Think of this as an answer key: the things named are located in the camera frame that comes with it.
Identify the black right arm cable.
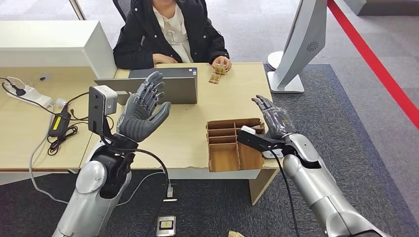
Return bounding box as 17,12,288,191
266,145,300,237

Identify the wooden compartment organizer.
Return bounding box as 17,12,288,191
206,118,266,173

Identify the white cable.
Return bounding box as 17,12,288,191
29,106,171,207

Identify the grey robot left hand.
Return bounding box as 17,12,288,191
119,71,172,140

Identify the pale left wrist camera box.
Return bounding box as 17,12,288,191
88,85,119,136

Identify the grey metal pole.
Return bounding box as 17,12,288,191
69,0,87,21

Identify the person's right hand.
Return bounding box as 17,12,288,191
152,53,179,65

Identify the white power strip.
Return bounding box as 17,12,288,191
3,78,55,109

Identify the white counter block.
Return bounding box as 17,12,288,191
0,20,118,80

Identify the person's left hand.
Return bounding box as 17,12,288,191
212,56,232,72

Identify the grey kiosk screen stand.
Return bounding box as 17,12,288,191
266,0,328,94

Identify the floor outlet with white plug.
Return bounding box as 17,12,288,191
162,184,178,203

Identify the black plug with cord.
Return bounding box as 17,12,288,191
0,78,59,117

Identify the person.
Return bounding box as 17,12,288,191
113,0,232,72

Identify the coiled black adapter cord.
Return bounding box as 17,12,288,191
46,125,79,157

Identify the grey floor plinth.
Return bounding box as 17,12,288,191
343,0,419,17

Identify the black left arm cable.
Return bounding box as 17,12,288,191
130,148,171,237

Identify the dark office chair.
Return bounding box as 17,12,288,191
112,0,131,22

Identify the red barrier tape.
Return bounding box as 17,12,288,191
327,0,419,131

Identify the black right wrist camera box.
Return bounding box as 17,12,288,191
237,125,289,153

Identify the silver floor socket box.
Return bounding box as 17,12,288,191
156,215,177,237

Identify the black power adapter yellow label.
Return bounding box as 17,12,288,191
48,109,72,138

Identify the grey laptop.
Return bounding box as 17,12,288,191
95,67,198,105

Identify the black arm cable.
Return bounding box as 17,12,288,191
266,145,300,237
130,148,171,237

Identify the pale grey card reader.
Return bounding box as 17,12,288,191
262,149,284,160

